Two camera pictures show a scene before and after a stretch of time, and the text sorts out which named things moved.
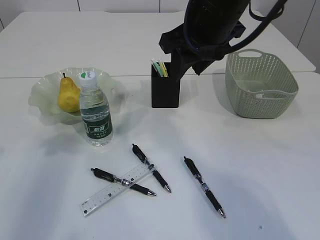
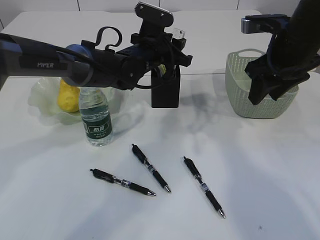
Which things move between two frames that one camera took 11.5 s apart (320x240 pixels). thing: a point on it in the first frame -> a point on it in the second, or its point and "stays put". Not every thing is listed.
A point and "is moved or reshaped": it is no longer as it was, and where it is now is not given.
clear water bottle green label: x=95 y=113 stays put
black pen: x=192 y=165 stays put
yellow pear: x=69 y=95 stays put
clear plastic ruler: x=114 y=191 is moved or reshaped
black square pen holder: x=165 y=90 stays put
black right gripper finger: x=200 y=67 -> x=281 y=89
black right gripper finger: x=180 y=63 -> x=258 y=89
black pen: x=108 y=176 stays put
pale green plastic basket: x=258 y=85 stays put
